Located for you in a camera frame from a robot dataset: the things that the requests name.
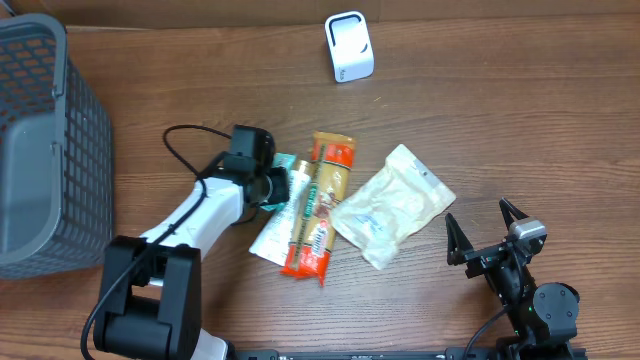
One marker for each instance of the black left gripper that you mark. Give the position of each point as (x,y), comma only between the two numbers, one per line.
(285,190)

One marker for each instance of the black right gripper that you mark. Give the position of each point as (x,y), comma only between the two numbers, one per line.
(459,244)

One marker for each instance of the teal snack bar wrapper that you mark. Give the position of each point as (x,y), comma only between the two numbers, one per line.
(286,161)

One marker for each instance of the beige resealable pouch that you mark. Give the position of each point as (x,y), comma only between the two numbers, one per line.
(398,201)

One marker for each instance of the white tube with gold cap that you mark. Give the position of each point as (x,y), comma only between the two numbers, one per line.
(272,243)

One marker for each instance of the orange spaghetti package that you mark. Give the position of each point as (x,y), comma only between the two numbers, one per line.
(313,237)

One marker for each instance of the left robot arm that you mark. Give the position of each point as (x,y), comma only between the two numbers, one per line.
(150,300)

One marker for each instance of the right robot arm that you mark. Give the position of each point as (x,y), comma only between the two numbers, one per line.
(543,317)

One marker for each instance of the white barcode scanner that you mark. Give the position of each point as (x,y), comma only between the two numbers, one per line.
(349,45)

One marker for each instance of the grey plastic mesh basket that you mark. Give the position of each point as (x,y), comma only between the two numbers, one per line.
(57,155)

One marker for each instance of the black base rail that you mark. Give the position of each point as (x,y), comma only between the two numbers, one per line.
(400,355)

